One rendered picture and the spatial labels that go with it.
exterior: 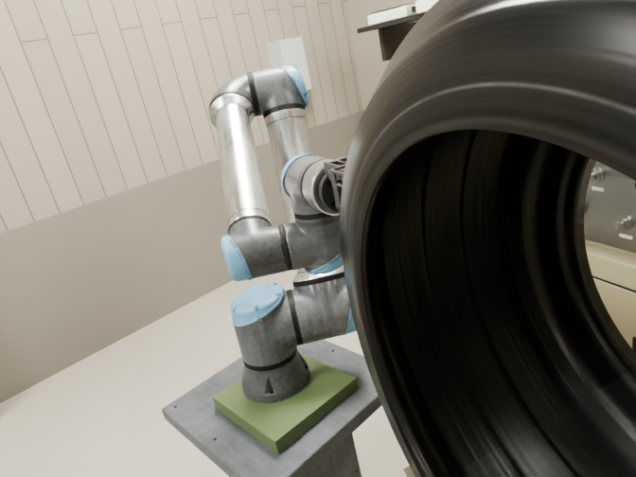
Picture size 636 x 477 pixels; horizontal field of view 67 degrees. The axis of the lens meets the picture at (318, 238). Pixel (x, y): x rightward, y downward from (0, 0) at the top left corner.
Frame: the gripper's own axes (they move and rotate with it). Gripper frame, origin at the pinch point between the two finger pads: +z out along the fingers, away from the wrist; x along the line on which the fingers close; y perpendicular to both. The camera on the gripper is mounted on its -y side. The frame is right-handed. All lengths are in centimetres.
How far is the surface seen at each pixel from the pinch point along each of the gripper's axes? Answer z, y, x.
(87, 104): -275, 25, -38
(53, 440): -182, -121, -102
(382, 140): 19.5, 15.9, -12.7
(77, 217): -264, -36, -64
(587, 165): 11.8, 5.0, 17.6
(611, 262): -18, -33, 61
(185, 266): -283, -94, -13
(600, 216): -24, -24, 66
